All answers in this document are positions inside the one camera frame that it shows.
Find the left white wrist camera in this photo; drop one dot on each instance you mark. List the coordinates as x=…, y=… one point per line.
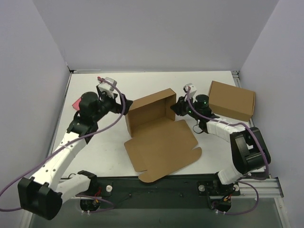
x=106, y=85

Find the folded brown cardboard box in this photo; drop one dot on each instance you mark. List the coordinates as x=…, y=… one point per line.
x=231, y=101

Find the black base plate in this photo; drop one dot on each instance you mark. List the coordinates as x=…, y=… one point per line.
x=195, y=191

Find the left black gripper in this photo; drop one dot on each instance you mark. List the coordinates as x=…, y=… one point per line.
x=118, y=106

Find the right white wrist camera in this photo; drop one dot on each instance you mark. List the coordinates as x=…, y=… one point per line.
x=189, y=90

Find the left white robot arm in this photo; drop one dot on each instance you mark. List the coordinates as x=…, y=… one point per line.
x=43, y=194

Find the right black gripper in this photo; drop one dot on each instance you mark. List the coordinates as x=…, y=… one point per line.
x=183, y=108

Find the aluminium frame rail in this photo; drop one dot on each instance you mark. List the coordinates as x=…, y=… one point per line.
x=269, y=188

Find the brown cardboard box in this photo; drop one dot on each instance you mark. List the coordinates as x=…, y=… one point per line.
x=159, y=144
x=231, y=101

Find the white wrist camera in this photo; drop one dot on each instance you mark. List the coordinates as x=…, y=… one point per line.
x=106, y=85
x=189, y=90

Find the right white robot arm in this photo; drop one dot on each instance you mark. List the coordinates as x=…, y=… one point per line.
x=250, y=156

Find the small pink box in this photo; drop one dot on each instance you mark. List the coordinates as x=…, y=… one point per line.
x=75, y=105

